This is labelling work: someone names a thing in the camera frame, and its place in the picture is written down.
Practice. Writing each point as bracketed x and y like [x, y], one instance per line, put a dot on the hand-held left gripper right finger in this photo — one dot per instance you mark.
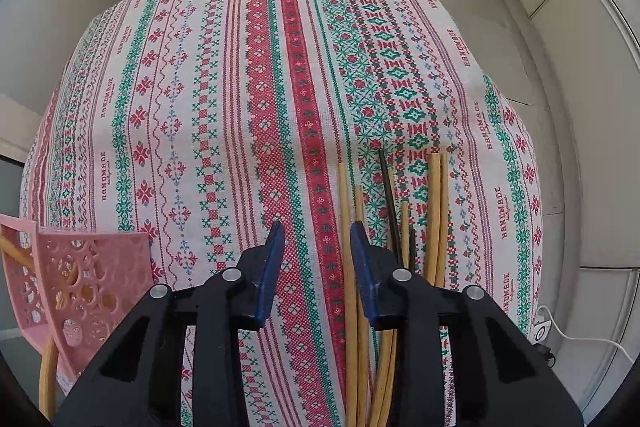
[361, 274]

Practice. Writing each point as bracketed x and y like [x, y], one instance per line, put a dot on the pink plastic chopstick holder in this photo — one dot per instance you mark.
[100, 267]

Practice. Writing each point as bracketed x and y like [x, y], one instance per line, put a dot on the black plug adapter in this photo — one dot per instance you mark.
[548, 355]

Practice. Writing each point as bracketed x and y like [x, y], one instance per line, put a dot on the white power strip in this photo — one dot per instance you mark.
[542, 329]

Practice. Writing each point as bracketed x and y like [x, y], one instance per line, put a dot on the wooden chopstick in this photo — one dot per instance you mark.
[433, 207]
[46, 372]
[345, 217]
[15, 251]
[405, 227]

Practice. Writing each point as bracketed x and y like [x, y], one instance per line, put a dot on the black chopstick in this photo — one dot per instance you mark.
[412, 249]
[390, 207]

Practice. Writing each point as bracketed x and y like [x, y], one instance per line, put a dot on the patterned red green tablecloth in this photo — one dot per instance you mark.
[225, 107]

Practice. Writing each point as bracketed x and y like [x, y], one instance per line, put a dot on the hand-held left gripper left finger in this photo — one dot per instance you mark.
[267, 272]

